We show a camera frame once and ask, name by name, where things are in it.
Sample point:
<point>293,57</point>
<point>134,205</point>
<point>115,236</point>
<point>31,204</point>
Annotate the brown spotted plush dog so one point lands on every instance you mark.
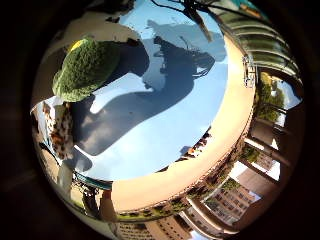
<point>61,130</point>

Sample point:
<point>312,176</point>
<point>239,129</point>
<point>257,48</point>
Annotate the green tree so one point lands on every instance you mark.
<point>268,98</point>

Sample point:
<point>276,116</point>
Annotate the tan apartment building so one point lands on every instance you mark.
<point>230,200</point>

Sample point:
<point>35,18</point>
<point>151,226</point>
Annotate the small orange black object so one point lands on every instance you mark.
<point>200,146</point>

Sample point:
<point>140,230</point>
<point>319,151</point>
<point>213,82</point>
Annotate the metal balcony railing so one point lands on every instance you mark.
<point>266,43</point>

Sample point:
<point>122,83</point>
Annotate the green plush toy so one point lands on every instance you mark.
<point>86,70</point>

